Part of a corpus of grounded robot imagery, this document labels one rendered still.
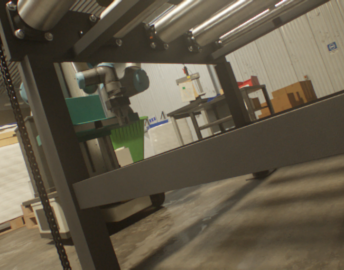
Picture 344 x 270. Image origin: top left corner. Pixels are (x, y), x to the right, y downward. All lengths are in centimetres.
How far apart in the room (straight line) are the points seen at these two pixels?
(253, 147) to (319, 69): 1082
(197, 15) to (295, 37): 1037
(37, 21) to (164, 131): 724
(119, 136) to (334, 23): 900
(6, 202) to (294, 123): 410
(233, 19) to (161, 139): 671
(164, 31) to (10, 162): 338
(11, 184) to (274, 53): 983
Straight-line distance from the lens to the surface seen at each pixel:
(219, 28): 151
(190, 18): 125
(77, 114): 200
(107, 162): 205
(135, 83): 192
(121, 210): 172
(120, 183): 71
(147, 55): 133
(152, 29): 139
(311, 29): 1145
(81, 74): 165
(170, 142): 802
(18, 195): 433
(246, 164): 49
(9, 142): 445
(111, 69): 165
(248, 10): 145
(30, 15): 95
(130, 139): 387
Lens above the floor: 35
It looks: 3 degrees up
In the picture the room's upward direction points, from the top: 19 degrees counter-clockwise
